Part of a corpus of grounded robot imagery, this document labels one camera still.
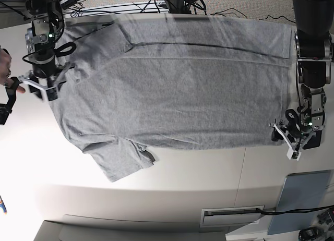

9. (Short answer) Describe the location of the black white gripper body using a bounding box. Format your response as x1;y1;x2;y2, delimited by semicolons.
28;61;62;81
283;119;316;143

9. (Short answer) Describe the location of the grey T-shirt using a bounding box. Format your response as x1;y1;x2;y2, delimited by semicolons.
50;17;292;182

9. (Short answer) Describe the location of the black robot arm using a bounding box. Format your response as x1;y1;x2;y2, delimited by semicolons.
271;0;333;160
18;0;76;101

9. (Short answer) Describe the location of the person's hand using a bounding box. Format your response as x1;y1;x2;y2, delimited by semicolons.
1;48;14;88

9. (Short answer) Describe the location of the black smartphone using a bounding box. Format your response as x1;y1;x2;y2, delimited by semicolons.
303;131;322;150

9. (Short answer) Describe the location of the black handheld controller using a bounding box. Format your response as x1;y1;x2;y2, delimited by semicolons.
1;77;21;125

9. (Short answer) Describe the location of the blue-grey tablet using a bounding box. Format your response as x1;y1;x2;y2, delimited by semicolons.
267;170;331;235

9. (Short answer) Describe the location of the blue orange pen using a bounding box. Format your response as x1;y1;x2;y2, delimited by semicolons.
0;197;7;214

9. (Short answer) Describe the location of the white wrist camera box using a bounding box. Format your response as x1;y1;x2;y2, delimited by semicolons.
45;86;58;102
287;148;302;161

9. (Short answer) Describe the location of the black power cable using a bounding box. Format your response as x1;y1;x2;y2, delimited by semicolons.
257;206;334;216

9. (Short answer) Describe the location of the white table cable box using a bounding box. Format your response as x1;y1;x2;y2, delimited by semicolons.
200;205;264;228

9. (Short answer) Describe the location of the black mouse cable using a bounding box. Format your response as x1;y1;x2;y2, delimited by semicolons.
258;15;297;24

